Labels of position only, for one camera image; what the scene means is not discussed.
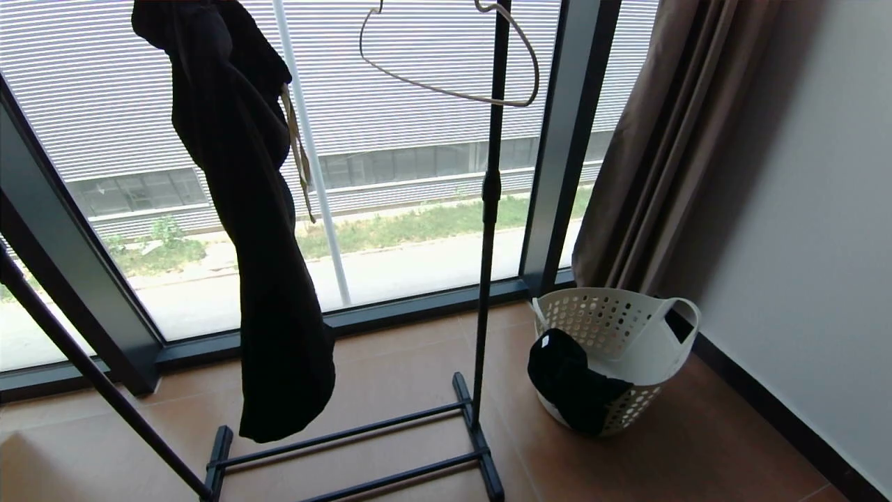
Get pink clothes hanger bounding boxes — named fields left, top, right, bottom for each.
left=359, top=0, right=541, bottom=108

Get brown curtain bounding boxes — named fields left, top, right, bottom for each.
left=571, top=0, right=774, bottom=297

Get black clothes rack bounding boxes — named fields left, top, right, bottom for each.
left=0, top=0, right=513, bottom=502

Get white laundry basket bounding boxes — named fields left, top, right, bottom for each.
left=531, top=287, right=701, bottom=438

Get black shorts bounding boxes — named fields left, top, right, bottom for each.
left=131, top=0, right=337, bottom=443

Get window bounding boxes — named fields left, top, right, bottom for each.
left=0, top=0, right=659, bottom=402

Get heap of black clothes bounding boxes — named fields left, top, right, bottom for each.
left=528, top=329, right=635, bottom=434

